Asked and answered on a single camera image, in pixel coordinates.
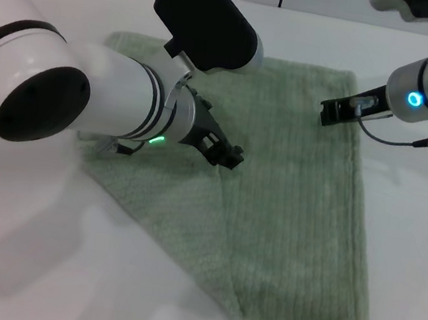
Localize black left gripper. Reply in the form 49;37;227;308
174;84;256;173

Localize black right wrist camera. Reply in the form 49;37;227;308
359;0;428;61

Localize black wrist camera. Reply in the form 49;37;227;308
143;0;275;83
359;0;428;61

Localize grey right wrist cable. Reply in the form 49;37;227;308
347;92;428;152

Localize left wrist cable with plug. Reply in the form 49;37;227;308
92;130;149;162

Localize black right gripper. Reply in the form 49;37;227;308
316;74;400;138

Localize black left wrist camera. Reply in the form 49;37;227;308
143;0;275;83

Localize green ribbed towel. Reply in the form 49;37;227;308
51;26;413;320

